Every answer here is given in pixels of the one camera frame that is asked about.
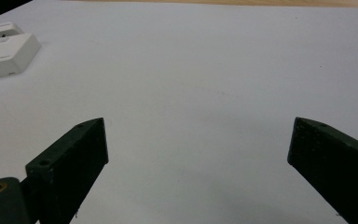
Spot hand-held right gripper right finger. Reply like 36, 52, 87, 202
286, 116, 358, 224

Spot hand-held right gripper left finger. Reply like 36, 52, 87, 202
24, 117, 110, 224

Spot white plastic block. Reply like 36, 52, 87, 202
0, 21, 43, 82

